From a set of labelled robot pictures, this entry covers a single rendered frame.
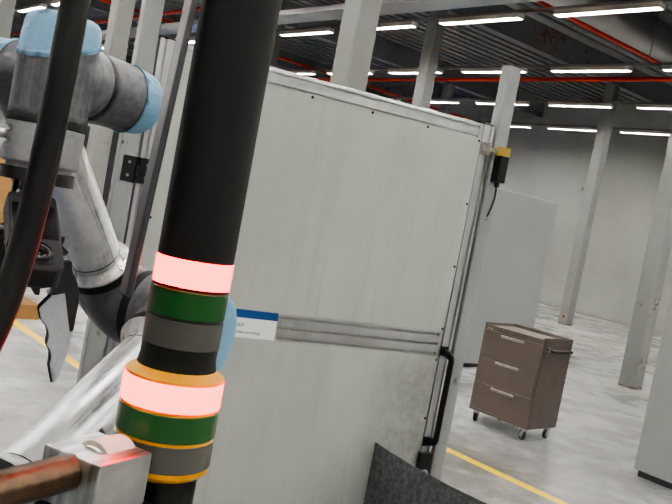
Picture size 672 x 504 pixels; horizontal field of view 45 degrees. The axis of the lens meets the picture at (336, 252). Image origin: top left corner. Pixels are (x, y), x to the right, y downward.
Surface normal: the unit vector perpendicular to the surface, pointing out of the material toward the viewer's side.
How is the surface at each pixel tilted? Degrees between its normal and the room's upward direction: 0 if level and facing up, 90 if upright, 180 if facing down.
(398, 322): 90
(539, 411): 90
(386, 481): 90
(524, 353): 90
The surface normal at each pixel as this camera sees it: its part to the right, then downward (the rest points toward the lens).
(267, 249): 0.45, 0.12
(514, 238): 0.63, 0.16
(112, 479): 0.87, 0.18
